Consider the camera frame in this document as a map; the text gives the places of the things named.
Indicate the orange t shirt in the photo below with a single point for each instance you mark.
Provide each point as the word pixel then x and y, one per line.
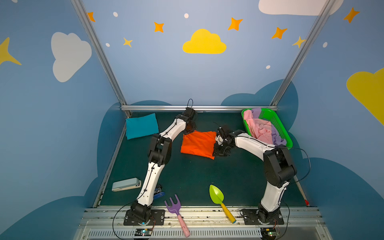
pixel 199 144

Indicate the purple t shirt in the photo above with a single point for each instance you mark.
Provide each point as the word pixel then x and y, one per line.
pixel 278 136

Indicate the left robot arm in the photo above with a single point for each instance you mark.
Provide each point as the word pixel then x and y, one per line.
pixel 159 155

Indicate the aluminium back frame rail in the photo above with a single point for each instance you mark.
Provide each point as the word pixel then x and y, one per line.
pixel 157 108

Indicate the front aluminium mounting rail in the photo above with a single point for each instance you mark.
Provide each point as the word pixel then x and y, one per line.
pixel 204 223

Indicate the aluminium right frame post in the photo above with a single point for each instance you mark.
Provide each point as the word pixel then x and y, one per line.
pixel 304 50

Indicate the green circuit board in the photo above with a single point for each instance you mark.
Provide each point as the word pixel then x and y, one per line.
pixel 143 232
pixel 268 234

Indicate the green plastic basket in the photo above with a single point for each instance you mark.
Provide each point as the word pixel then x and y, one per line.
pixel 289 141

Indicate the left green circuit board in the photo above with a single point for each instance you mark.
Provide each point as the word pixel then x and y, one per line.
pixel 143 232

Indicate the grey stapler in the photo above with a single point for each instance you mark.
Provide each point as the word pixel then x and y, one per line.
pixel 128 184

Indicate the folded teal t shirt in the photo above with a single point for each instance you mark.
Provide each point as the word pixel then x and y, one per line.
pixel 141 127

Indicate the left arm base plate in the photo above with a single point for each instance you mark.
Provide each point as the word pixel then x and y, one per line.
pixel 150 217

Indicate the right green circuit board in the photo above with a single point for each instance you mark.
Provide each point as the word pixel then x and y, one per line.
pixel 268 234

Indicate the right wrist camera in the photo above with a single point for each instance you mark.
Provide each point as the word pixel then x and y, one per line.
pixel 219 140

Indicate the blue stapler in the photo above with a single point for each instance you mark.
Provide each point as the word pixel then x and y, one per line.
pixel 158 193

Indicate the pink t shirt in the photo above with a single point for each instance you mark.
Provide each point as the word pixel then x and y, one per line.
pixel 259 128

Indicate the green toy shovel yellow handle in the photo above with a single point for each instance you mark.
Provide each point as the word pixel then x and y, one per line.
pixel 217 197

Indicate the purple toy rake pink handle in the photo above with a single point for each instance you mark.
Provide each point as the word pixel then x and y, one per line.
pixel 174 208

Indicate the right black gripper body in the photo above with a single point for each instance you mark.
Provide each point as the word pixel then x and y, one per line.
pixel 221 149

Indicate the aluminium left frame post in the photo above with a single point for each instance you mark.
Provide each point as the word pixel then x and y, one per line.
pixel 88 26

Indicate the aluminium frame post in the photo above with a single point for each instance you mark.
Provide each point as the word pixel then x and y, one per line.
pixel 304 50
pixel 88 26

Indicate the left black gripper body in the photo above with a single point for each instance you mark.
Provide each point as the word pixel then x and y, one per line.
pixel 188 127

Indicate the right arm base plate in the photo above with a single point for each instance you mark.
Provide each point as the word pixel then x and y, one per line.
pixel 252 216

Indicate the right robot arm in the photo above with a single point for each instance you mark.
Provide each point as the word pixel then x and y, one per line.
pixel 279 167

